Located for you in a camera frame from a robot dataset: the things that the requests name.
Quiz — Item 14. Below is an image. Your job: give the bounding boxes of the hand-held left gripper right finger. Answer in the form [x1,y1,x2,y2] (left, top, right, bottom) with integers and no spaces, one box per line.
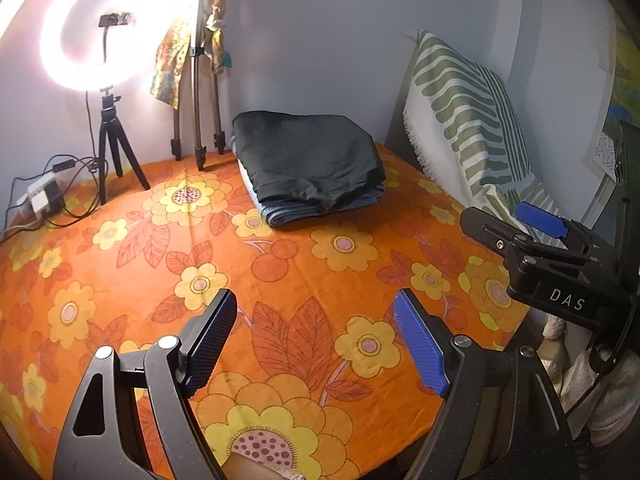
[393,287,576,480]

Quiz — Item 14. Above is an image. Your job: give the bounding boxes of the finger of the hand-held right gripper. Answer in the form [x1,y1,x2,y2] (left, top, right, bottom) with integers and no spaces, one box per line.
[460,207,592,269]
[515,202,601,256]

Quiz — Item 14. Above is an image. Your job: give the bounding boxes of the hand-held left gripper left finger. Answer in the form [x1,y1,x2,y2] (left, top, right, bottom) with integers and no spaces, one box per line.
[52,287,238,480]

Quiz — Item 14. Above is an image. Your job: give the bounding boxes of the black pants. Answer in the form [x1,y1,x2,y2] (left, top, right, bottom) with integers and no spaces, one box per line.
[231,111,387,213]

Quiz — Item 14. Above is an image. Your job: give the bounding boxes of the person's right hand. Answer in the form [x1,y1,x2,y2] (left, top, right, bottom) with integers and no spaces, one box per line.
[560,345,640,448]

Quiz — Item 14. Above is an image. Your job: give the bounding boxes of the patterned white card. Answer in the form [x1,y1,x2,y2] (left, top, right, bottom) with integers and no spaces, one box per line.
[592,132,626,178]

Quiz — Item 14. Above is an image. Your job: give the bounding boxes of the orange floral blanket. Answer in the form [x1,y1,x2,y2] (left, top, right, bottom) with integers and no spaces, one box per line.
[0,142,531,480]

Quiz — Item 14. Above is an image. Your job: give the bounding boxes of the green striped white pillow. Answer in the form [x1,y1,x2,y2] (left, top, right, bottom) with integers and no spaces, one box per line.
[402,29,566,241]

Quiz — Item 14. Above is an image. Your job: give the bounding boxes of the folded light blue jeans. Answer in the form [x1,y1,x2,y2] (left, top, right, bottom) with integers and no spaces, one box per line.
[230,135,387,228]

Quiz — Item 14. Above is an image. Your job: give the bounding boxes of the yellow green painting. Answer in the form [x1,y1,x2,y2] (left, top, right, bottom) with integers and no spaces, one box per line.
[597,5,640,136]

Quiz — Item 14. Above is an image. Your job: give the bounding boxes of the black power adapter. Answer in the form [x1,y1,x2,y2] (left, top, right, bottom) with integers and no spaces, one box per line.
[42,182,66,218]

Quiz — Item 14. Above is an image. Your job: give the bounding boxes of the white power strip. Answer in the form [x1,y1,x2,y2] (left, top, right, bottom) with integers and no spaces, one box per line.
[15,175,58,218]

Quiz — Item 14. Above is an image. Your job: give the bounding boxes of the small black tripod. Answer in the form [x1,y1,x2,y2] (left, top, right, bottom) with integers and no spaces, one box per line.
[85,85,151,206]

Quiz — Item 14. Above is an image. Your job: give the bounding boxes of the colourful patterned cloth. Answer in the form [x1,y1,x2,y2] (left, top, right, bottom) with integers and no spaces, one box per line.
[149,0,233,110]

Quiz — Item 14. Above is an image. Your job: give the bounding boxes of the black phone holder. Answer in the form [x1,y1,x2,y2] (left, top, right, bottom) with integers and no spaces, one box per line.
[97,10,138,63]

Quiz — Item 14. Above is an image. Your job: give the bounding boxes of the black cable with inline remote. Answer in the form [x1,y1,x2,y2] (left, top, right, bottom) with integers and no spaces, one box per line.
[10,155,108,222]

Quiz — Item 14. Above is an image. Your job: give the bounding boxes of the ring light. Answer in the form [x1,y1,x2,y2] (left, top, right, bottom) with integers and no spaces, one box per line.
[39,0,173,93]

